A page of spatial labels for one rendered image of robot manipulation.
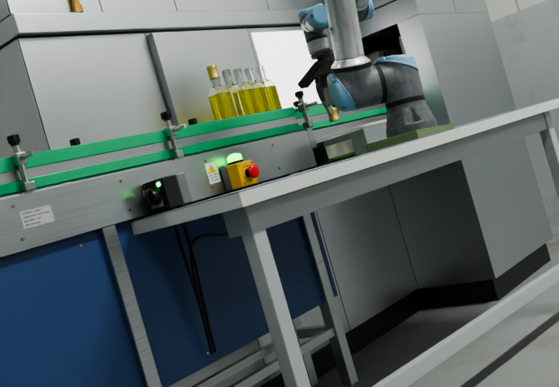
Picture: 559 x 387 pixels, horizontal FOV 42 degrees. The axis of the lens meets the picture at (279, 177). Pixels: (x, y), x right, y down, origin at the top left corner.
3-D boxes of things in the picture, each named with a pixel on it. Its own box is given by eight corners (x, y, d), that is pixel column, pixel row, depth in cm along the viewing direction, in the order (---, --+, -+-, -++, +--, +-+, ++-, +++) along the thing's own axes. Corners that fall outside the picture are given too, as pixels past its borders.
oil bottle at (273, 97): (279, 140, 260) (262, 81, 260) (290, 136, 257) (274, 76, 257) (269, 141, 256) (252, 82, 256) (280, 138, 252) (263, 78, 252)
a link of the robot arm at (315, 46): (302, 44, 250) (315, 43, 257) (305, 57, 250) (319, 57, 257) (319, 37, 246) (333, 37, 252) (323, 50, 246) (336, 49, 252)
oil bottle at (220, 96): (234, 150, 243) (216, 87, 243) (246, 146, 239) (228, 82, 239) (223, 152, 239) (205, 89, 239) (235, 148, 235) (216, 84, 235)
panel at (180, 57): (331, 106, 310) (309, 27, 310) (337, 103, 308) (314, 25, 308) (175, 135, 241) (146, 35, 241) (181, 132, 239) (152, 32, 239)
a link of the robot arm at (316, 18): (340, -3, 236) (333, 7, 247) (306, 4, 235) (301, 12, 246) (345, 21, 236) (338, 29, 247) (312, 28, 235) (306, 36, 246)
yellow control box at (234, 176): (242, 188, 215) (235, 164, 215) (260, 183, 210) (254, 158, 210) (226, 193, 210) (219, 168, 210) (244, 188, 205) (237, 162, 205)
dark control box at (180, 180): (174, 209, 194) (165, 178, 194) (193, 203, 189) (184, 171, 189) (150, 215, 188) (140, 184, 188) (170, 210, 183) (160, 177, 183)
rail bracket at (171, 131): (180, 159, 202) (167, 112, 202) (198, 153, 197) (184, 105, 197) (170, 161, 199) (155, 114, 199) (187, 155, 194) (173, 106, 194)
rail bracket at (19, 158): (33, 192, 167) (17, 136, 167) (51, 186, 162) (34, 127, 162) (17, 195, 164) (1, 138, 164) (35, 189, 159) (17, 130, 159)
